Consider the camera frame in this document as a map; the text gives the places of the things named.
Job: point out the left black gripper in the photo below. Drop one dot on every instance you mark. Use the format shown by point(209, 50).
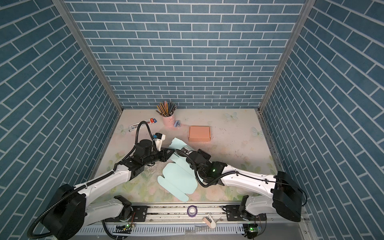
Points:
point(164, 155)

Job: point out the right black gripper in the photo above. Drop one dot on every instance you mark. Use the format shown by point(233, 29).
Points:
point(206, 156)

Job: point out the orange paper box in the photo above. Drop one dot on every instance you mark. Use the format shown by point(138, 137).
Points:
point(199, 134)

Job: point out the light blue paper box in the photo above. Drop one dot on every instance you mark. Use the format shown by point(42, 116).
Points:
point(178, 178)

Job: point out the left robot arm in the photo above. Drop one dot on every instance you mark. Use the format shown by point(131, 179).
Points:
point(74, 207)

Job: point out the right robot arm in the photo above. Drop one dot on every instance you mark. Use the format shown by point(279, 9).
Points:
point(275, 193)

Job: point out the white pen box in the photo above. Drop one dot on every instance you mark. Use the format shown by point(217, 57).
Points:
point(139, 125)

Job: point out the small blue stapler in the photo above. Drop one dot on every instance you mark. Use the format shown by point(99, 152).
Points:
point(177, 124)

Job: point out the pink pencil cup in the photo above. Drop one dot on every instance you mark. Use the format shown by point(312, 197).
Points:
point(169, 121)

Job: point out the bundle of coloured pencils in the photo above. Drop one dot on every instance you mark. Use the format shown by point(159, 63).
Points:
point(166, 109)

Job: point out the purple tape roll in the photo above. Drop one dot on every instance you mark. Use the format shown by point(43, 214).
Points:
point(192, 211)

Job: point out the white pink clip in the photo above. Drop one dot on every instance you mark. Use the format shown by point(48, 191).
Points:
point(210, 222)

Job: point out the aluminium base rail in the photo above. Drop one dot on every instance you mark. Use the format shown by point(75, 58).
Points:
point(172, 220)

